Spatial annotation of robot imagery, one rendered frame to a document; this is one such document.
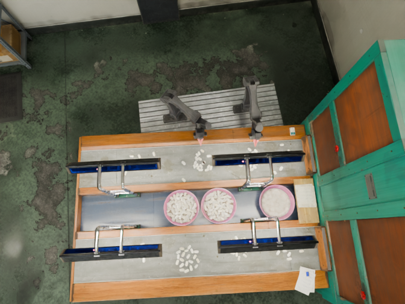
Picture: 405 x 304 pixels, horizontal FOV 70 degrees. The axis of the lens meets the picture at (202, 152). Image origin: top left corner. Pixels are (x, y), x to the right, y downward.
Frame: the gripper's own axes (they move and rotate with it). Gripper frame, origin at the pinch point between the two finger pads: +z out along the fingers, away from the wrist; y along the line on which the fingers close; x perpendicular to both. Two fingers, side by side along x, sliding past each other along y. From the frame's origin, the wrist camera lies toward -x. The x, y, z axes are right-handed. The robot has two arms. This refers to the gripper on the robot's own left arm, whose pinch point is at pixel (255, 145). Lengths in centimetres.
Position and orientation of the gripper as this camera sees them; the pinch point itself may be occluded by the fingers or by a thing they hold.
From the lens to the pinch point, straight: 227.3
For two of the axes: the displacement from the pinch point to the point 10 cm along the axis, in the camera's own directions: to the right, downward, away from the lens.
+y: 10.0, -0.6, 0.0
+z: 0.5, 9.1, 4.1
